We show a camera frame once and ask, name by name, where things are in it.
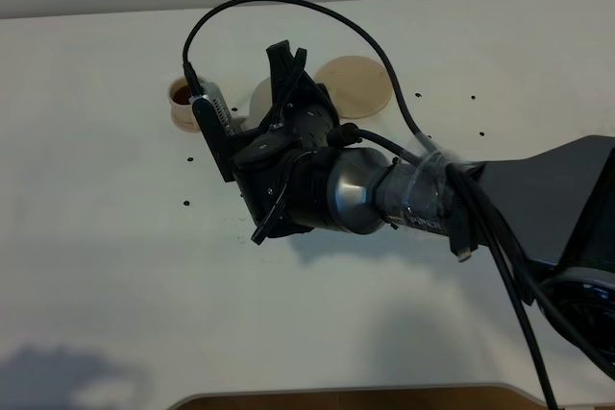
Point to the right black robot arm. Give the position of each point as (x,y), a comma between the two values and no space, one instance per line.
(548,220)

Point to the round beige teapot saucer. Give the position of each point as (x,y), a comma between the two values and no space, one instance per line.
(359,87)

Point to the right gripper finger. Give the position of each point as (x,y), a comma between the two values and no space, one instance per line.
(286,70)

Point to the beige teapot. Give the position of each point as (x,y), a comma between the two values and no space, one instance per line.
(260,104)

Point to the far beige teacup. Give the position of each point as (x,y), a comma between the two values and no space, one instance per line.
(179,95)

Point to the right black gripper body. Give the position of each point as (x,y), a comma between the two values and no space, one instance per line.
(304,125)

